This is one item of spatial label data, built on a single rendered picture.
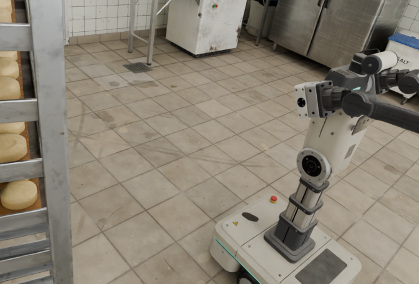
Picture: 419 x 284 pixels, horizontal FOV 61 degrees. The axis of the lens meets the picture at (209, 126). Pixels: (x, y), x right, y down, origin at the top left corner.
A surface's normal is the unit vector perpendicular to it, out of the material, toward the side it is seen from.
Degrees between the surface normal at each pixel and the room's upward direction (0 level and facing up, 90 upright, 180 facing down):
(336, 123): 90
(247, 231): 0
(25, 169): 90
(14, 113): 90
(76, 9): 90
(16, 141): 0
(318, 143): 101
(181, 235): 0
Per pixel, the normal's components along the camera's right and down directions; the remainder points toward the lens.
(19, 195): 0.17, -0.84
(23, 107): 0.42, 0.54
